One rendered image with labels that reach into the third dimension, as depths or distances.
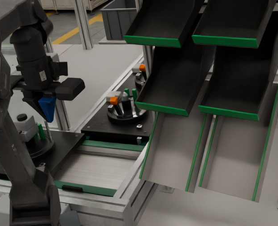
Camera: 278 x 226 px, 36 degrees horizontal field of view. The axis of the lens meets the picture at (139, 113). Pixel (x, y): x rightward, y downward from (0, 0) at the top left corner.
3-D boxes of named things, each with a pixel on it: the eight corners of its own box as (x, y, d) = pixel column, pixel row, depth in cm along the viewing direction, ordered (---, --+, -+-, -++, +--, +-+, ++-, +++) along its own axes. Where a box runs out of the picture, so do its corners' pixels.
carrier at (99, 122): (149, 141, 131) (144, 106, 125) (81, 135, 141) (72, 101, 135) (174, 103, 150) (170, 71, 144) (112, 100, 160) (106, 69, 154)
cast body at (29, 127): (28, 142, 127) (21, 122, 123) (15, 141, 128) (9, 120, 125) (43, 127, 133) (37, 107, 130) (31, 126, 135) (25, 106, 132)
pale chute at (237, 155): (258, 202, 96) (254, 201, 92) (204, 189, 103) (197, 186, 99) (285, 84, 101) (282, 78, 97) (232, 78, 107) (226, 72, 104)
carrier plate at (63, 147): (45, 185, 120) (44, 179, 119) (-21, 175, 129) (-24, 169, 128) (86, 138, 138) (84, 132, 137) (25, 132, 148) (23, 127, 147)
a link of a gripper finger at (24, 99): (34, 100, 90) (50, 87, 94) (20, 99, 91) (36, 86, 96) (43, 128, 93) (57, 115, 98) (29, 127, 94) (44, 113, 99)
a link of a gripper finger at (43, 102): (49, 102, 88) (64, 88, 93) (34, 101, 90) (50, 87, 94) (57, 130, 92) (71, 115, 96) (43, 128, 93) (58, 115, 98)
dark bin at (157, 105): (188, 117, 94) (178, 96, 89) (137, 108, 101) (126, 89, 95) (229, 25, 106) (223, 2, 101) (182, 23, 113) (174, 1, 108)
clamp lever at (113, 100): (122, 116, 138) (115, 101, 132) (116, 116, 139) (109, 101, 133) (125, 107, 140) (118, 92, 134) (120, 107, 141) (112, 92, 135)
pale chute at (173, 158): (193, 193, 102) (186, 191, 98) (146, 180, 109) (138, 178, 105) (222, 82, 106) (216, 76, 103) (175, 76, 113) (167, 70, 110)
